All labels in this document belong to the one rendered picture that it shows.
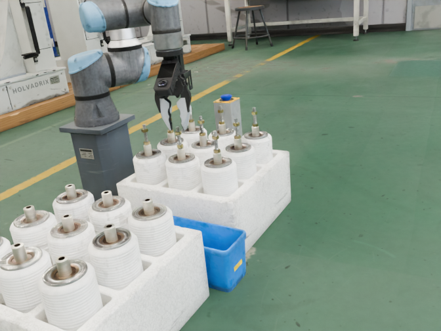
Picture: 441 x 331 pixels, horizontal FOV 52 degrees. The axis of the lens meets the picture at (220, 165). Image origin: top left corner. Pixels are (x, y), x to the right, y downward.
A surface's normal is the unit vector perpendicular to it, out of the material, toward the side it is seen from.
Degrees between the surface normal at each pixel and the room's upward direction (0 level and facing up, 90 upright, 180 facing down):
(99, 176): 90
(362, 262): 0
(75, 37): 90
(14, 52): 90
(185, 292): 90
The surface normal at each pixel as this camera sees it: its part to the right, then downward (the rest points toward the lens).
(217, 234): -0.50, 0.33
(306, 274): -0.09, -0.93
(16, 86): 0.90, 0.08
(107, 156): 0.33, 0.32
